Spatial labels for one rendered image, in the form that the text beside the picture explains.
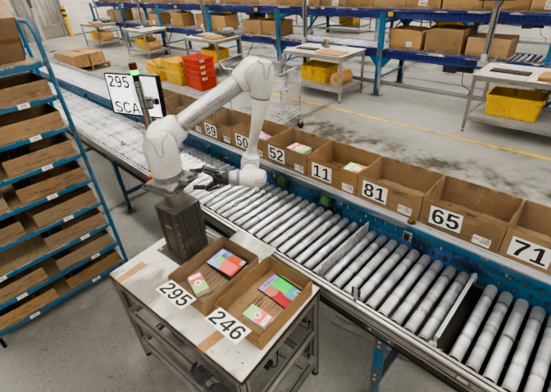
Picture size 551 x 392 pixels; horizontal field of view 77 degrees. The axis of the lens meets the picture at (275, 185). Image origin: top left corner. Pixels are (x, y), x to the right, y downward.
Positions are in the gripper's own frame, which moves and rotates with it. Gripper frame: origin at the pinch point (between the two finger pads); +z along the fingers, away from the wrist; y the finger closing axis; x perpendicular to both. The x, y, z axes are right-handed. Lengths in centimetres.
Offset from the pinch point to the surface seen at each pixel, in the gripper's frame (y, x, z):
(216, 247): 24.2, -30.2, -11.7
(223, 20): 237, 738, 22
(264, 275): 21, -51, -38
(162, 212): 3.5, -20.1, 14.9
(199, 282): 19, -53, -5
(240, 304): 17, -67, -26
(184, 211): 1.1, -21.4, 2.8
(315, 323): 39, -71, -64
